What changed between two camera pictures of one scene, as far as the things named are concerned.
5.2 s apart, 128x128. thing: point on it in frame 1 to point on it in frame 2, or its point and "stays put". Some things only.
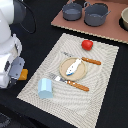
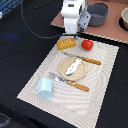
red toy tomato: [87, 44] stays put
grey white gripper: [11, 64] to [76, 16]
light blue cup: [45, 88] stays put
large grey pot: [95, 14] stays put
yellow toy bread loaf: [23, 75] to [65, 43]
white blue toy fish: [73, 67] stays put
